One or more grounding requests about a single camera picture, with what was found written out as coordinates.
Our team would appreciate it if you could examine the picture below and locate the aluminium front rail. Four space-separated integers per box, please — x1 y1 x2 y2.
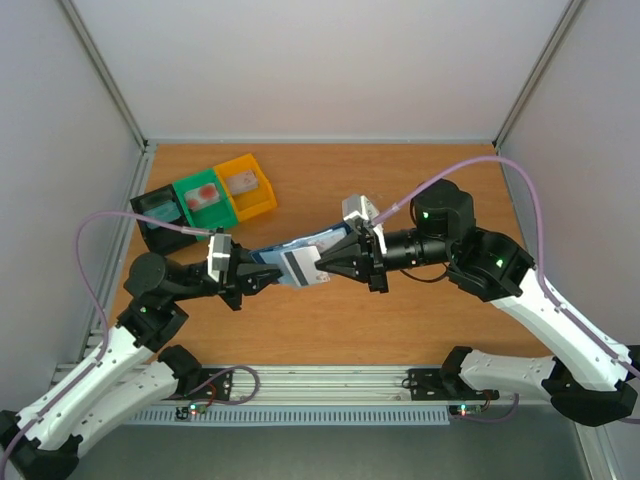
45 363 595 406

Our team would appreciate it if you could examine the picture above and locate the card in yellow bin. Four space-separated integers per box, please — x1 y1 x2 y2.
226 170 260 196

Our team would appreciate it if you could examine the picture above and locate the grey slotted cable duct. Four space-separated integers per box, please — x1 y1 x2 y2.
127 405 450 428

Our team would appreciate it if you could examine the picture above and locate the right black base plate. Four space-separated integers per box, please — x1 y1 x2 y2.
401 368 500 402

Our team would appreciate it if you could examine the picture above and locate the red white card in bin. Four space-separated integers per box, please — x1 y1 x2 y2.
183 182 220 212

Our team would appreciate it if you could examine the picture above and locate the yellow plastic bin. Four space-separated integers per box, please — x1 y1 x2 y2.
213 154 278 223

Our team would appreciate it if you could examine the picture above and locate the green plastic bin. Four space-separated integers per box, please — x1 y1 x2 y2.
173 169 238 230

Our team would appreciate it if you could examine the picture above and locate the teal card in black bin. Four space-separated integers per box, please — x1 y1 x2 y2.
143 201 181 223

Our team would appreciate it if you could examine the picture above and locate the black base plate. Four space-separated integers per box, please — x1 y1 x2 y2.
401 368 500 402
169 368 233 401

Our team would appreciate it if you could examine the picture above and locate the white blossom credit card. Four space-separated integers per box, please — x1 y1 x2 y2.
280 245 331 288

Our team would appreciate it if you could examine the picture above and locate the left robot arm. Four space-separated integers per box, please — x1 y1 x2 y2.
1 244 281 479

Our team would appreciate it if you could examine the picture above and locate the black plastic bin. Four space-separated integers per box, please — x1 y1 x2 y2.
130 184 197 255

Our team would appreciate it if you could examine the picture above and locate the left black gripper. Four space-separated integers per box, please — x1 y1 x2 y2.
168 239 290 309

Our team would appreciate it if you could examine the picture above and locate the blue card holder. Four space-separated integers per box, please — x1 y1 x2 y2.
250 223 351 288

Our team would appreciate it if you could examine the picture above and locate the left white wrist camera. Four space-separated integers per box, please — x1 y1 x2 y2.
207 233 232 283

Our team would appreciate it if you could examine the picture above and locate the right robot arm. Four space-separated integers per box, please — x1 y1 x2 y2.
315 180 639 427

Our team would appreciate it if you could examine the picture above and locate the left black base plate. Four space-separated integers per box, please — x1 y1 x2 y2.
169 368 233 401

